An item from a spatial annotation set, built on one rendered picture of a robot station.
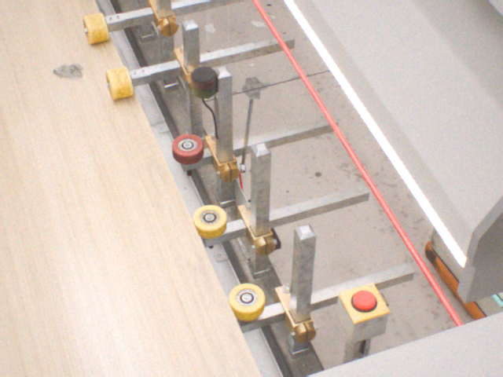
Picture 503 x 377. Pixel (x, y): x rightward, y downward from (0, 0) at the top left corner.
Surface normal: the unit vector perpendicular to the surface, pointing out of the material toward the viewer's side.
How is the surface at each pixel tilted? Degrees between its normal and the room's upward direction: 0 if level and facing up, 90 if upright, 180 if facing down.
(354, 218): 0
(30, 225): 0
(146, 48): 0
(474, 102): 61
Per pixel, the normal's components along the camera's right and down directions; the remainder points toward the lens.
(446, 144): -0.82, -0.11
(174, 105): 0.00, -0.68
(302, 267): 0.35, 0.69
